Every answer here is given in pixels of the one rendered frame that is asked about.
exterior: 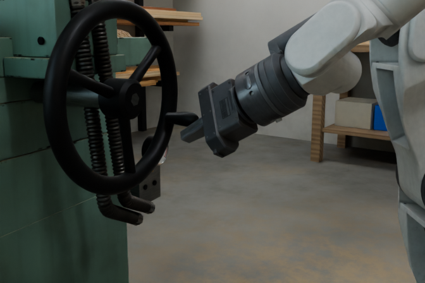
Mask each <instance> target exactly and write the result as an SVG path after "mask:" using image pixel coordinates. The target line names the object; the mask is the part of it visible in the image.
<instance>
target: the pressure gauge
mask: <svg viewBox="0 0 425 283"><path fill-rule="evenodd" d="M153 137H154V136H152V135H151V136H148V137H147V138H146V139H145V141H144V142H143V145H142V156H143V155H144V154H145V152H146V151H147V149H148V148H149V145H150V144H151V141H152V139H153ZM168 150H169V146H167V148H166V150H165V152H164V154H163V156H162V158H161V160H160V161H159V163H158V166H160V165H161V164H163V163H164V162H165V160H166V158H167V156H168Z"/></svg>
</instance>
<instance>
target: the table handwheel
mask: <svg viewBox="0 0 425 283"><path fill-rule="evenodd" d="M114 18H120V19H124V20H128V21H130V22H132V23H133V24H134V25H136V26H137V27H139V29H141V31H143V33H144V34H145V36H146V37H147V38H148V40H149V42H150V43H151V46H152V47H151V48H150V49H149V51H148V53H147V54H146V55H145V57H144V58H143V60H142V62H141V63H140V64H139V65H138V67H137V68H136V70H135V71H134V72H133V73H132V75H131V76H130V77H129V79H127V78H108V79H107V80H106V81H104V83H101V82H99V81H96V80H93V79H91V78H89V77H88V76H85V75H83V74H81V73H79V72H77V71H75V70H74V69H72V68H71V66H72V64H73V60H74V58H75V56H76V53H77V51H78V49H79V47H80V45H81V44H82V42H83V40H84V39H85V38H86V36H87V35H88V34H89V33H90V32H91V31H92V30H93V29H94V28H95V27H96V26H98V25H99V24H100V23H102V22H104V21H106V20H110V19H114ZM156 58H157V61H158V65H159V70H160V74H161V85H162V100H161V112H160V115H159V121H158V124H157V128H156V132H155V134H154V137H153V139H152V141H151V144H150V145H149V148H148V149H147V151H146V152H145V154H144V155H143V157H142V158H141V159H140V160H139V161H138V162H137V164H136V165H135V159H134V154H133V145H132V131H131V124H130V120H131V119H135V118H136V117H137V116H138V115H139V114H140V112H141V111H142V109H143V107H144V102H145V94H144V90H143V88H142V86H141V84H140V81H141V80H142V78H143V77H144V75H145V74H146V72H147V70H148V69H149V67H150V66H151V64H152V63H153V62H154V60H155V59H156ZM68 82H71V83H68ZM30 96H31V98H32V100H33V101H34V102H36V103H43V115H44V124H45V128H46V133H47V138H48V140H49V144H50V146H51V149H52V152H53V154H54V156H55V158H56V160H57V161H58V164H59V165H60V166H61V168H62V170H63V171H64V172H65V174H66V175H67V176H68V177H69V178H70V179H71V180H72V181H73V182H74V183H76V184H77V185H79V186H80V187H81V188H83V189H85V190H87V191H89V192H91V193H95V194H98V195H117V194H120V193H124V192H126V191H129V190H131V189H133V188H134V187H136V186H137V185H139V184H140V183H141V182H142V181H143V180H145V179H146V178H147V177H148V176H149V175H150V174H151V172H152V171H153V170H154V169H155V168H156V166H157V165H158V163H159V161H160V160H161V158H162V156H163V154H164V152H165V150H166V148H167V146H168V143H169V140H170V138H171V134H172V131H173V127H174V124H172V123H167V122H166V121H165V115H166V113H168V112H176V110H177V102H178V82H177V74H176V66H175V60H174V57H173V53H172V51H171V47H170V45H169V42H168V40H167V38H166V36H165V34H164V32H163V30H162V28H161V27H160V25H159V24H158V22H157V21H156V20H155V19H154V18H153V17H152V16H151V15H150V14H149V13H148V12H147V11H146V10H145V9H144V8H142V7H141V6H139V5H138V4H135V3H133V2H131V1H127V0H100V1H97V2H94V3H92V4H90V5H88V6H87V7H85V8H84V9H82V10H81V11H79V12H78V13H77V14H76V15H75V16H74V17H73V18H72V19H71V20H70V21H69V22H68V24H67V25H66V26H65V28H64V29H63V31H62V32H61V34H60V36H59V37H58V39H57V41H56V43H55V45H54V47H53V50H52V53H51V56H50V58H49V62H48V64H47V69H46V75H45V79H44V81H37V82H35V83H34V84H33V85H32V87H31V89H30ZM67 105H70V106H77V107H90V108H98V109H100V110H101V112H102V113H103V114H104V115H105V116H107V117H113V118H118V122H119V127H120V135H121V142H122V147H123V158H124V165H125V172H124V173H123V174H120V175H117V176H103V175H101V174H98V173H96V172H94V171H93V170H92V169H91V168H90V167H88V166H87V164H86V163H85V162H84V161H83V160H82V159H81V157H80V156H79V154H78V152H77V150H76V148H75V146H74V143H73V140H72V138H71V134H70V129H69V126H68V118H67V112H66V106H67Z"/></svg>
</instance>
